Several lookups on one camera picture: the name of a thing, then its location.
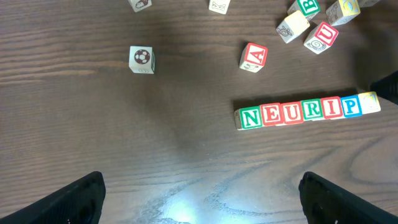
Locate red A wooden block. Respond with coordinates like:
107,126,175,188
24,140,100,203
239,42,268,73

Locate yellow acorn wooden block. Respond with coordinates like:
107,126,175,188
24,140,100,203
128,0,152,12

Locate red I wooden block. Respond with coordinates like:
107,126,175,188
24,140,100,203
320,96,345,119

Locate yellow S wooden block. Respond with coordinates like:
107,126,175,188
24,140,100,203
358,91,381,114

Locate yellow o wooden block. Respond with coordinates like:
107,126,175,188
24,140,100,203
208,0,231,14
326,0,361,26

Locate yellow O wooden block left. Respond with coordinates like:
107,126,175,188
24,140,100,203
208,0,231,14

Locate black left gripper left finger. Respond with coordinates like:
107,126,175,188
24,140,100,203
1,171,106,224

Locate blue P wooden block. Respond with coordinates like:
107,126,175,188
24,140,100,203
341,95,363,118

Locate red u wooden block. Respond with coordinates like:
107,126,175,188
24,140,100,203
281,101,304,125
303,22,339,54

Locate green N wooden block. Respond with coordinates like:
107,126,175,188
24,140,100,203
234,106,263,131

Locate blue L wooden block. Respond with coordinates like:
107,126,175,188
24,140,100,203
358,0,380,7

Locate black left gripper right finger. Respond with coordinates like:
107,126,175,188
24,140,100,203
298,172,397,224

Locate green B wooden block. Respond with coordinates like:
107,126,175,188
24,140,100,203
287,0,321,21

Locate green R wooden block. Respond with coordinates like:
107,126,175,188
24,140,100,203
301,98,324,121

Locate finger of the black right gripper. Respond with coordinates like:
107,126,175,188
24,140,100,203
370,71,398,105

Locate red E wooden block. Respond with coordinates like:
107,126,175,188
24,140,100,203
260,103,284,126

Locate soccer ball J wooden block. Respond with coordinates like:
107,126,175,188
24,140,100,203
129,46,155,74

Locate yellow O wooden block centre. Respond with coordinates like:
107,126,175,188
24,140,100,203
326,0,361,26

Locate yellow C wooden block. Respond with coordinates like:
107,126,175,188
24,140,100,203
276,11,310,44

